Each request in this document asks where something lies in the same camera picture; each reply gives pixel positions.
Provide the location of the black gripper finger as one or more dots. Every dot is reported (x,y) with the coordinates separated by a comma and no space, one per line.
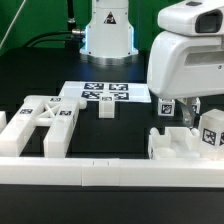
(188,113)

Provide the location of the white chair seat plate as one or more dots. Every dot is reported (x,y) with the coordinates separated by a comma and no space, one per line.
(175,143)

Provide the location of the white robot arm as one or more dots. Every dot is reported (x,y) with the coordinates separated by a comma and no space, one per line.
(186,60)

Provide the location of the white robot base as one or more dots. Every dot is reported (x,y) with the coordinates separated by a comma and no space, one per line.
(109,36)

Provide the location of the white marker base plate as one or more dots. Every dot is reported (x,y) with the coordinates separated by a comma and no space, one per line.
(123,92)

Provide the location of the white chair backrest frame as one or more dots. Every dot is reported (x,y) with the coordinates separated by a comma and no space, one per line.
(59,114)

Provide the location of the white fence front wall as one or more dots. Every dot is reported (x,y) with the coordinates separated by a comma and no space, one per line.
(112,172)

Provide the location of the white fence wall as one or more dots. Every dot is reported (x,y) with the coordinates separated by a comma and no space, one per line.
(3,121)
(112,172)

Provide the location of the white fence left wall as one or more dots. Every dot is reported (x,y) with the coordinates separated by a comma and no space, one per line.
(3,121)

